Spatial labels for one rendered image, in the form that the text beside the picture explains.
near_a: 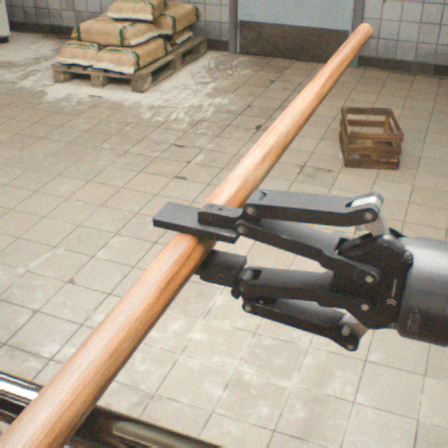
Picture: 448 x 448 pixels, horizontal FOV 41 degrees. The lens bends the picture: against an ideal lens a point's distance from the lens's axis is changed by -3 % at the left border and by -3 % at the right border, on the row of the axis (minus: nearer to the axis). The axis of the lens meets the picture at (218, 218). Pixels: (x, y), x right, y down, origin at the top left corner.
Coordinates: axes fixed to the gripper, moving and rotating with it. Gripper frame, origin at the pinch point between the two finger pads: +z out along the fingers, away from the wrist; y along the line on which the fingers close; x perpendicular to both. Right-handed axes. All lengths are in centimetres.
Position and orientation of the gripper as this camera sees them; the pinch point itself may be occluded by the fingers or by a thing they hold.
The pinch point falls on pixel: (199, 241)
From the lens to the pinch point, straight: 49.4
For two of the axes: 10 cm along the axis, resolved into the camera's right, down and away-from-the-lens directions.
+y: 0.1, 8.6, 5.1
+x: 3.8, -4.7, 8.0
